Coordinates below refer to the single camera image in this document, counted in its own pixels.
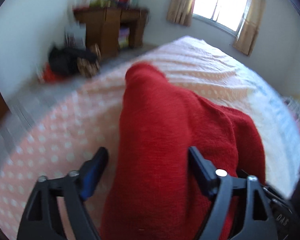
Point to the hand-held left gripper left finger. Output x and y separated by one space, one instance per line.
90 180

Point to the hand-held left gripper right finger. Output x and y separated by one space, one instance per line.
201 171

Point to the red knit sweater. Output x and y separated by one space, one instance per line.
165 130

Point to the bed with polka-dot sheet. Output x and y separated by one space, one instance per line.
77 120

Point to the red item on floor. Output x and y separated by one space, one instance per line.
51 74

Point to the wicker basket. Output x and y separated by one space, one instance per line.
88 63

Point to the black bag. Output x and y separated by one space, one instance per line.
65 60

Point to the white printed bag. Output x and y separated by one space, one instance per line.
76 36

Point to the stack of books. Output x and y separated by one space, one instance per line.
124 38

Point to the brown wooden desk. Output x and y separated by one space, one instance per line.
107 30

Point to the beige patterned curtain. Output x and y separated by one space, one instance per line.
251 22
180 5

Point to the window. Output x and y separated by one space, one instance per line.
220 5

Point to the green items on desk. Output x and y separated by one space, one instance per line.
101 3

